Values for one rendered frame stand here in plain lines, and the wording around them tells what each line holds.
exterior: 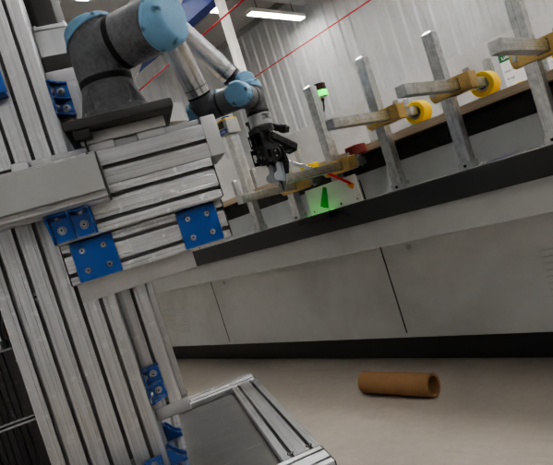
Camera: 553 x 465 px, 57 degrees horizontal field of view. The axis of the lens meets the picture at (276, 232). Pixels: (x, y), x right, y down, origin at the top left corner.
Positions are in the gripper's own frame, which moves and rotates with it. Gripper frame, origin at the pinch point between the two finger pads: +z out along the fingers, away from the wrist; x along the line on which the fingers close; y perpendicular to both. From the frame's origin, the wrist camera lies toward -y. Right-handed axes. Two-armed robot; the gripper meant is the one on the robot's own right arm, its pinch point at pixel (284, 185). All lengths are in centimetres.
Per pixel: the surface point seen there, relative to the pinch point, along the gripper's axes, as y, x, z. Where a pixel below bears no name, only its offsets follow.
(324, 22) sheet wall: -713, -486, -337
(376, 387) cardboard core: -20, -5, 78
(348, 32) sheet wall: -716, -442, -295
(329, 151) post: -29.7, -2.7, -8.9
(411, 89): -3, 51, -12
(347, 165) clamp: -29.0, 4.2, -1.6
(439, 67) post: -29, 47, -19
